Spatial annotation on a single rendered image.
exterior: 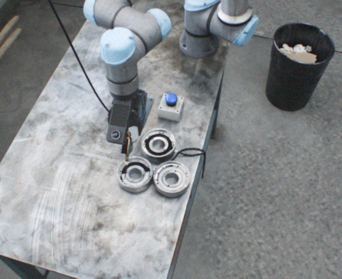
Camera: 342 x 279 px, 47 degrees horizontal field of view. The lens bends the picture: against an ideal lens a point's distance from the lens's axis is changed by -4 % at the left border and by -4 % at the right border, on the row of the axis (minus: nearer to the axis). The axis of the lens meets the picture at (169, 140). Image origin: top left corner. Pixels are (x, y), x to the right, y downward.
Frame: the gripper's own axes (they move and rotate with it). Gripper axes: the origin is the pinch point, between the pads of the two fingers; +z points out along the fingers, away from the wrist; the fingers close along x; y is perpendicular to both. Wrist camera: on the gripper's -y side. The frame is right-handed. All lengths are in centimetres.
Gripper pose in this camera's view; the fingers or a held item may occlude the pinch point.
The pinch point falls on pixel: (128, 140)
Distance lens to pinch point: 112.4
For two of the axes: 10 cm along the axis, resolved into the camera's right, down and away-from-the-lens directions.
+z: 0.1, 5.7, 8.2
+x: -9.7, -2.0, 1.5
